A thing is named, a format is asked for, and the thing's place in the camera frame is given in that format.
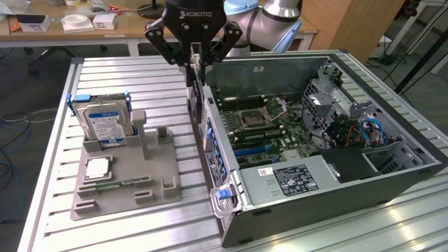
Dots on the green RAM stick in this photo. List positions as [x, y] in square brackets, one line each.
[115, 183]

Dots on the white box black lid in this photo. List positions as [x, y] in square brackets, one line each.
[34, 22]

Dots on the blue slot clip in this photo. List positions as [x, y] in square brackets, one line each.
[222, 165]
[210, 128]
[215, 150]

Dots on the CPU socket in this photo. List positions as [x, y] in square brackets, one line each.
[254, 119]

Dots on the perforated metal disk bay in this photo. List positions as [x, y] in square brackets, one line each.
[322, 105]

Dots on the grey plastic parts rack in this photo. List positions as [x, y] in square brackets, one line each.
[133, 199]

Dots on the hard disk blue label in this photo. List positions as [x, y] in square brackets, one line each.
[105, 123]

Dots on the installed RAM stick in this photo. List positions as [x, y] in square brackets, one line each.
[259, 135]

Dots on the grey power supply unit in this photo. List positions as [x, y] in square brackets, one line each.
[259, 189]

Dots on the blue latch tab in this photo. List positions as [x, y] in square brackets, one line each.
[223, 194]

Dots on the silver CPU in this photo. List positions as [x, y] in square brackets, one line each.
[98, 168]

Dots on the black RAM slots row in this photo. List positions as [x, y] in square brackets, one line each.
[242, 101]

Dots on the black chair base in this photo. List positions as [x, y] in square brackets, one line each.
[46, 56]

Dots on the open black PC case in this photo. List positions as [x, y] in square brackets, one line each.
[315, 210]

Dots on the green motherboard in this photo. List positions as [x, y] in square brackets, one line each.
[291, 136]

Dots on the wooden desk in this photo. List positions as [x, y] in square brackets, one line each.
[53, 36]

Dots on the white square dish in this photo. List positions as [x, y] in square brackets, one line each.
[78, 23]

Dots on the black round lamp base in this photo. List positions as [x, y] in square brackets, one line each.
[151, 13]

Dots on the wooden cabinet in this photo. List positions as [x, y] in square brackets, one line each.
[350, 26]

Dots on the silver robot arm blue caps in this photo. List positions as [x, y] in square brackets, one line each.
[266, 29]

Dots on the small white box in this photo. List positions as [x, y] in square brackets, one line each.
[105, 22]

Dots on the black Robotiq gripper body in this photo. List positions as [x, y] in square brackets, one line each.
[194, 23]

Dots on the clear case latch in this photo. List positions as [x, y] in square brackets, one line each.
[225, 207]

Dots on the blue expansion slot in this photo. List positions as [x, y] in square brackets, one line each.
[253, 151]

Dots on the metal socket cover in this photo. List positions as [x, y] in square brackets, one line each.
[278, 107]

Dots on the blue disk caddy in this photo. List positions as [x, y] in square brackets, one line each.
[81, 98]

